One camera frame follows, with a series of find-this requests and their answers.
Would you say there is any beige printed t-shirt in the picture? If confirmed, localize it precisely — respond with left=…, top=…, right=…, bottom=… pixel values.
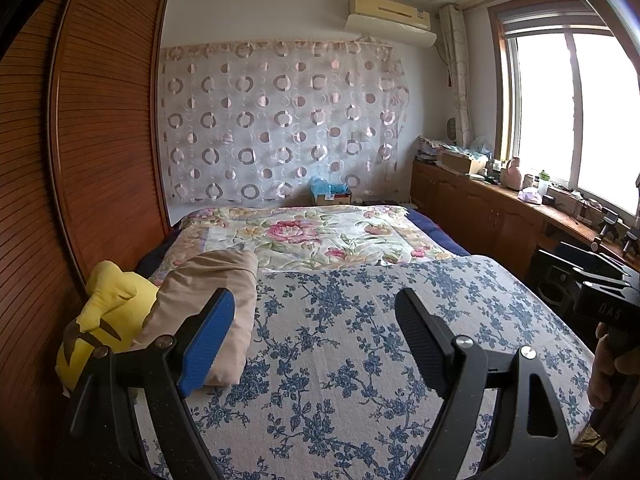
left=131, top=249, right=259, bottom=388

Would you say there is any cardboard box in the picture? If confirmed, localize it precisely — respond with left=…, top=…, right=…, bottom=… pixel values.
left=440, top=152, right=488, bottom=177

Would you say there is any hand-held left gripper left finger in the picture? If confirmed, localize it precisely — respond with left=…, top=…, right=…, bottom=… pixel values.
left=67, top=287, right=237, bottom=480

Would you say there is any pile of folded cloths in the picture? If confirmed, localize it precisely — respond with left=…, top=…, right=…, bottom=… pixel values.
left=417, top=135, right=493, bottom=161

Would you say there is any blue floral bedspread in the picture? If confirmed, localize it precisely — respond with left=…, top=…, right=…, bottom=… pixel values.
left=132, top=254, right=598, bottom=480

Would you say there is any yellow cloth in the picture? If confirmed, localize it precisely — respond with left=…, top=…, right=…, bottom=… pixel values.
left=55, top=260, right=161, bottom=396

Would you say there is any sheer curtain with circles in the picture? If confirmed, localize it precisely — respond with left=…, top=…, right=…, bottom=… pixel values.
left=159, top=40, right=411, bottom=206

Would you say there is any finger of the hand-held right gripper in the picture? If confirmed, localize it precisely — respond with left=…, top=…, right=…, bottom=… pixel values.
left=559, top=241, right=640, bottom=273
left=549, top=259, right=633, bottom=291

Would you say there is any pink floral quilt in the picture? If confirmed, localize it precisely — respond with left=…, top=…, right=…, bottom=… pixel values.
left=147, top=205, right=458, bottom=286

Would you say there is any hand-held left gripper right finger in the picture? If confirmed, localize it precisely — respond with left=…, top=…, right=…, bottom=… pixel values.
left=394, top=287, right=581, bottom=480

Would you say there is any tied pale window curtain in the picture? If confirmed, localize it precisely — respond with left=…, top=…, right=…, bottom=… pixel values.
left=439, top=5, right=473, bottom=146

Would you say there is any long wooden cabinet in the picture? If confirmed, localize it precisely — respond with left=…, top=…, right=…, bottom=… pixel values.
left=411, top=157, right=640, bottom=301

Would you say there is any wall air conditioner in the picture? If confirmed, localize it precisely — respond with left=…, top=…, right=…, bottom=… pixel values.
left=345, top=0, right=437, bottom=48

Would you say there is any person's right hand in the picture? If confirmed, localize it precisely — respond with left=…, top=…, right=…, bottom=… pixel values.
left=589, top=320, right=633, bottom=411

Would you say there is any pink bottle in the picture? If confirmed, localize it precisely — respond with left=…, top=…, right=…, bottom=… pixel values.
left=502, top=156, right=523, bottom=191

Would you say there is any window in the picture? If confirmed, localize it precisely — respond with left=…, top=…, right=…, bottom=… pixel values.
left=490, top=0, right=640, bottom=221

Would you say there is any wooden louvred wardrobe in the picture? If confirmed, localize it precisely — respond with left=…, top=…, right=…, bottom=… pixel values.
left=0, top=0, right=173, bottom=461

